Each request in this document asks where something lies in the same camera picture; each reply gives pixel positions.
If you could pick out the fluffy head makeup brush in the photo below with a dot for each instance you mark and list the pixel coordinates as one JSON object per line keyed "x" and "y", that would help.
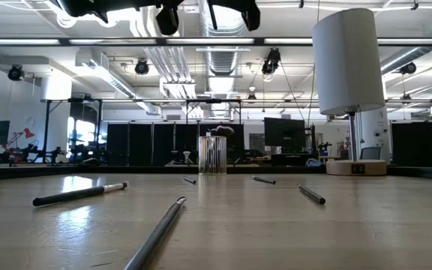
{"x": 221, "y": 131}

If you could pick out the black ceiling spotlight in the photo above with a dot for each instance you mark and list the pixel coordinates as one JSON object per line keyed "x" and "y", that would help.
{"x": 15, "y": 73}
{"x": 408, "y": 68}
{"x": 271, "y": 62}
{"x": 141, "y": 67}

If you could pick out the clear ribbed cup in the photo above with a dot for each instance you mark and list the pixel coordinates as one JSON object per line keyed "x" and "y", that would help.
{"x": 219, "y": 157}

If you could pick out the overhead LED light bar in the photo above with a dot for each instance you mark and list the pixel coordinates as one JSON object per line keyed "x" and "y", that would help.
{"x": 21, "y": 41}

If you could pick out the short dark cosmetic pencil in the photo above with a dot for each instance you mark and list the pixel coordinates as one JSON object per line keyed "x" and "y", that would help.
{"x": 264, "y": 180}
{"x": 189, "y": 180}

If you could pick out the black computer monitor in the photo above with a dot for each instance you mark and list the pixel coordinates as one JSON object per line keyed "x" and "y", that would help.
{"x": 285, "y": 135}

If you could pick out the red desk lamp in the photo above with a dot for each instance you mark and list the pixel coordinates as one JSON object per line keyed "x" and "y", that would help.
{"x": 28, "y": 133}

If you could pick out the white shade table lamp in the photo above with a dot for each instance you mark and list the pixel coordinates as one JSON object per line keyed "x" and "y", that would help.
{"x": 351, "y": 67}

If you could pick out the blue white bag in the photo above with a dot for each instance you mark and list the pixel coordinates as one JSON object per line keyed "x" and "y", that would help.
{"x": 314, "y": 163}

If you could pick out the long grey metallic pen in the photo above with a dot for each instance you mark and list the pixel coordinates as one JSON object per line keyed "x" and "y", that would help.
{"x": 156, "y": 236}

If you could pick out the black pen right of centre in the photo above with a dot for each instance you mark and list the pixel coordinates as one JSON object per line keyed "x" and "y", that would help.
{"x": 311, "y": 194}

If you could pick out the grey office chair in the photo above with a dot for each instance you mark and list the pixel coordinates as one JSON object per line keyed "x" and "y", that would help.
{"x": 370, "y": 153}

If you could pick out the silver ventilation duct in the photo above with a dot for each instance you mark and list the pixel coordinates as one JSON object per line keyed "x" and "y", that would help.
{"x": 223, "y": 60}

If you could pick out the black partition wall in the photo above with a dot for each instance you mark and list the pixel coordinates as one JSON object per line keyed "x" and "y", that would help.
{"x": 411, "y": 144}
{"x": 141, "y": 144}

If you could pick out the black metal frame stand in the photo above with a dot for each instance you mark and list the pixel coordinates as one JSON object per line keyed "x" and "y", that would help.
{"x": 46, "y": 131}

